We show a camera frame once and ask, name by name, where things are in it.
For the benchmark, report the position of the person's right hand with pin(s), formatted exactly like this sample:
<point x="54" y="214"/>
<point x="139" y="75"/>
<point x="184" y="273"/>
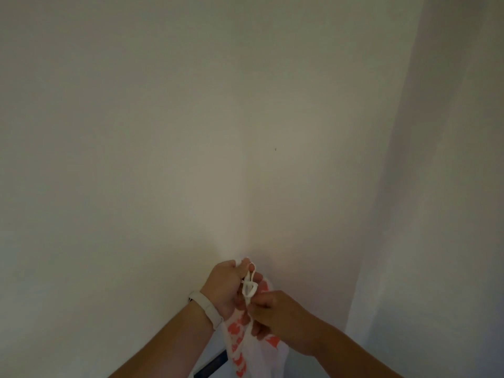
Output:
<point x="281" y="314"/>

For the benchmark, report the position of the person's left forearm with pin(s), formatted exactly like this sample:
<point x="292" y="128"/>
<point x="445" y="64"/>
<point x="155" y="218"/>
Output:
<point x="167" y="342"/>

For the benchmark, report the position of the person's right fingers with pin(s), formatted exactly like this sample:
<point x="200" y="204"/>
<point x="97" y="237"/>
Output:
<point x="258" y="314"/>

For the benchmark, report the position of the person's left hand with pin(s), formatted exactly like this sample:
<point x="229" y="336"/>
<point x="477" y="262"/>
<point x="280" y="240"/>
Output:
<point x="223" y="286"/>

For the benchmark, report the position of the person's left fingers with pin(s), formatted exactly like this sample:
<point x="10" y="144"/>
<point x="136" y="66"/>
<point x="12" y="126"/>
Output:
<point x="249" y="279"/>

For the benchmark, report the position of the dark flat object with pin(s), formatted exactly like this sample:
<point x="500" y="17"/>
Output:
<point x="210" y="366"/>

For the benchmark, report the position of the person's right forearm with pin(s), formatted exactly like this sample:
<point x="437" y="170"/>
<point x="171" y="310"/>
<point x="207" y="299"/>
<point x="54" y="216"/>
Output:
<point x="350" y="356"/>

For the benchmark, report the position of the white plastic bag red print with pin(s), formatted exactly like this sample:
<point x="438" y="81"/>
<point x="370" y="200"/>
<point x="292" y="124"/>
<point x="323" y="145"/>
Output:
<point x="252" y="350"/>

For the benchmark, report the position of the white wristband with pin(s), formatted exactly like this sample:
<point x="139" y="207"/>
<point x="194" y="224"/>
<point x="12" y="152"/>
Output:
<point x="206" y="309"/>

